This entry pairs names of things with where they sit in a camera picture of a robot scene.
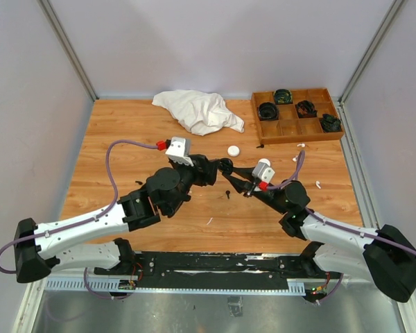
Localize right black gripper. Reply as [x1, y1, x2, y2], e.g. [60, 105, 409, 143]
[223, 166, 288, 215]

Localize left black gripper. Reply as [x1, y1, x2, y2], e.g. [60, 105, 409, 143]
[167, 153, 220, 214]

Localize black charging case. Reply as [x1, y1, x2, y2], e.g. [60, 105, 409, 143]
[218, 157, 234, 175]

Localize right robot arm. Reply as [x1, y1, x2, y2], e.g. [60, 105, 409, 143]
[219, 162, 416, 302]

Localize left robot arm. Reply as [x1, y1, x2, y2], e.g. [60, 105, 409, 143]
[12, 155, 219, 284]

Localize white round charging case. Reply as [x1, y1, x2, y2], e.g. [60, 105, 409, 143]
[227, 145, 241, 157]

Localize white crumpled cloth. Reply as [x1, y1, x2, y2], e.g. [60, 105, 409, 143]
[152, 89, 245, 136]

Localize wooden compartment tray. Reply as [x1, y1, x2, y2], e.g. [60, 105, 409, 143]
[251, 88, 344, 145]

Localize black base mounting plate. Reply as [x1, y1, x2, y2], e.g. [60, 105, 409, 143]
[92, 251, 327, 291]

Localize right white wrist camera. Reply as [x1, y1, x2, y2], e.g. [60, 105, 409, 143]
[252, 162, 275, 183]

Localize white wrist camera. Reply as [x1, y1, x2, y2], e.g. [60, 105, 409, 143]
[165, 137, 193, 167]
[252, 162, 275, 183]

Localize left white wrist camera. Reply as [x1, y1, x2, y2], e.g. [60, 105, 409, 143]
[165, 137, 193, 167]

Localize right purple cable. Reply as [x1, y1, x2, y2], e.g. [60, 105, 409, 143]
[263, 149, 416, 268]

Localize purple cable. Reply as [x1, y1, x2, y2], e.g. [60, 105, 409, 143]
[0, 139, 160, 275]
[263, 149, 416, 268]

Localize black coiled strap left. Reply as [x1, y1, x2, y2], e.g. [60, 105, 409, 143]
[257, 101, 280, 122]

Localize black coiled strap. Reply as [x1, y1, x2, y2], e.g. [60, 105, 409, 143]
[257, 101, 280, 122]
[272, 88, 294, 105]
[295, 100, 317, 119]
[319, 113, 343, 133]

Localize black coiled strap top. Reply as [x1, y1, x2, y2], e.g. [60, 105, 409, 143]
[272, 88, 294, 105]

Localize black coiled strap middle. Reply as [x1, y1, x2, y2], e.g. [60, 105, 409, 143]
[295, 100, 317, 119]

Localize black coiled strap right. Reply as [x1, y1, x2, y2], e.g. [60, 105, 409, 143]
[319, 113, 343, 133]

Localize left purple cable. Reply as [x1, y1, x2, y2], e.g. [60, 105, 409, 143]
[0, 139, 160, 275]

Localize grey slotted cable duct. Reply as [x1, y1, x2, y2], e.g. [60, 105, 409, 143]
[45, 277, 306, 296]

